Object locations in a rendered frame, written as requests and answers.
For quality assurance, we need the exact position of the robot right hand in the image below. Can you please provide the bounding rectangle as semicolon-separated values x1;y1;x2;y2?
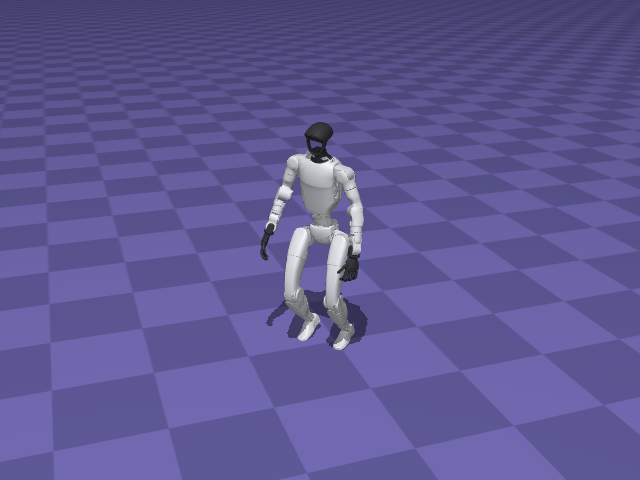
260;223;275;260

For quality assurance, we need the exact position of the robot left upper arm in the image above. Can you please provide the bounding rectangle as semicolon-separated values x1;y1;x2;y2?
334;164;363;218

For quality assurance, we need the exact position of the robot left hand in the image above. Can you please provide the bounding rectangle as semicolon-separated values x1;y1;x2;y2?
337;245;360;282

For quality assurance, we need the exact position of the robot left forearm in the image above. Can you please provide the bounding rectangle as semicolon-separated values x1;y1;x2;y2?
349;206;364;255

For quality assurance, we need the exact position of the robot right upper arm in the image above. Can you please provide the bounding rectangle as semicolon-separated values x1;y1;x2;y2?
278;154;305;201

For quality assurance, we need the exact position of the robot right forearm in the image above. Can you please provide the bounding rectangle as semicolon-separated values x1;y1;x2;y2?
266;186;286;232

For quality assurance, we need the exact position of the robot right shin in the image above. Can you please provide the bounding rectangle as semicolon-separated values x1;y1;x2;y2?
284;294;314;322

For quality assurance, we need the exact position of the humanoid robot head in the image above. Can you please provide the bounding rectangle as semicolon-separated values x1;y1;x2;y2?
305;122;333;163

